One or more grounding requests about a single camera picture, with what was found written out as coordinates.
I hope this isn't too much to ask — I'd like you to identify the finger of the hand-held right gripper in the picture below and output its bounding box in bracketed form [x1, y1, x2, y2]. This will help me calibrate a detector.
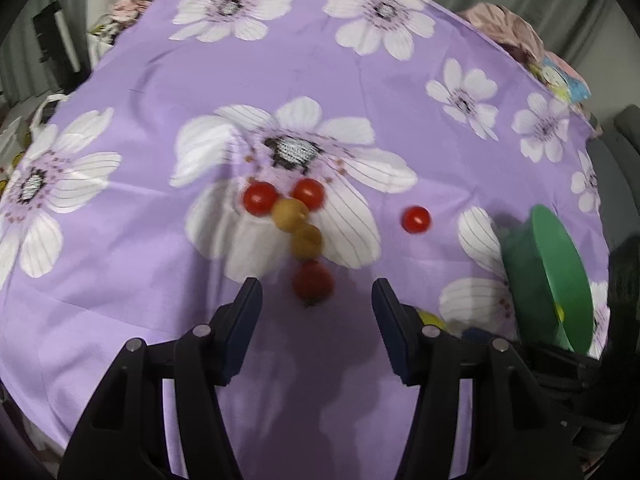
[447, 326, 523, 356]

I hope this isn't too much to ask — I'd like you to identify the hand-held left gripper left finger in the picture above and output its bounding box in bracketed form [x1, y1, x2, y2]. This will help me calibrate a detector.
[57, 276, 264, 480]

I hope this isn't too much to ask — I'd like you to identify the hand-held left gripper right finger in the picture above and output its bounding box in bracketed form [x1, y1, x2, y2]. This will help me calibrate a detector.
[371, 278, 583, 480]

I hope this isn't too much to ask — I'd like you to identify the green plastic bowl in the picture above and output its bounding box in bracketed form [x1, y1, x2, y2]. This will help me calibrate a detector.
[500, 204, 595, 355]

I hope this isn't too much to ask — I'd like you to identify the dark red cherry tomato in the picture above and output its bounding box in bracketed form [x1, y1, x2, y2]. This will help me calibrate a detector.
[292, 260, 335, 307]

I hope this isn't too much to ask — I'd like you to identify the grey sofa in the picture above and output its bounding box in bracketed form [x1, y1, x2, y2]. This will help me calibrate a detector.
[586, 104, 640, 266]

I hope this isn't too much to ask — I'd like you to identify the purple floral tablecloth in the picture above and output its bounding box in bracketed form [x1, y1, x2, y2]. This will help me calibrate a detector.
[0, 0, 613, 480]

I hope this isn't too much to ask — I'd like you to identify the blue cartoon bag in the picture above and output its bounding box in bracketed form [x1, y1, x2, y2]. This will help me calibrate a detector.
[536, 51, 592, 107]

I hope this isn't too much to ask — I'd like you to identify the white tote bag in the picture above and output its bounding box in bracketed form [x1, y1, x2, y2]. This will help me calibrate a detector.
[27, 92, 71, 133]

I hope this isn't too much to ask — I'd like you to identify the pink crumpled cloth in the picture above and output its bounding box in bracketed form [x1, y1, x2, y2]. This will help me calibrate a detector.
[459, 2, 547, 67]

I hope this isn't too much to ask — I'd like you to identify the grey-green curtain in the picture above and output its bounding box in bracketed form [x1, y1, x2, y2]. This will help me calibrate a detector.
[0, 0, 173, 106]

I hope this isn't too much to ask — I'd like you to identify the black box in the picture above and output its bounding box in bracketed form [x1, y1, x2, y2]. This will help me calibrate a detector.
[32, 1, 83, 78]

